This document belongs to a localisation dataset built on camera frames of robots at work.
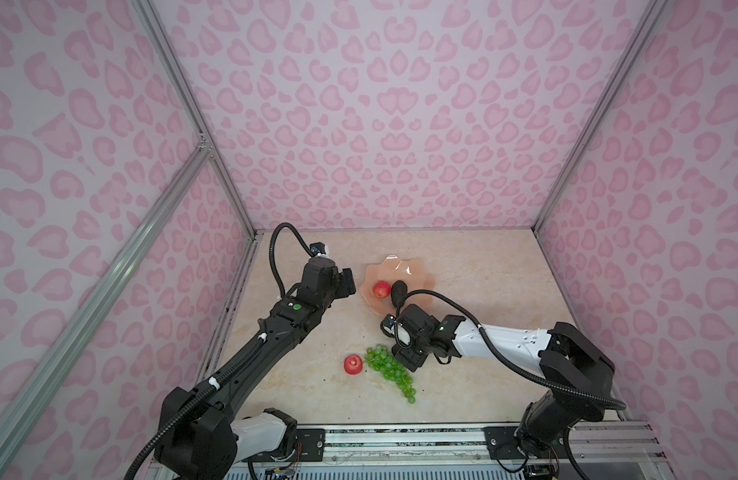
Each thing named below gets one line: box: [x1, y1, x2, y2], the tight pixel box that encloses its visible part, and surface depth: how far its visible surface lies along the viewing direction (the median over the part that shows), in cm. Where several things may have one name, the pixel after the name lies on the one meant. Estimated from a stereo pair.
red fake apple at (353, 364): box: [343, 354, 363, 375], surface depth 85 cm
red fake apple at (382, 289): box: [373, 280, 391, 299], surface depth 100 cm
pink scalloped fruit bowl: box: [360, 255, 436, 315], surface depth 105 cm
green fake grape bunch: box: [365, 344, 416, 404], surface depth 83 cm
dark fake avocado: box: [390, 280, 408, 307], surface depth 99 cm
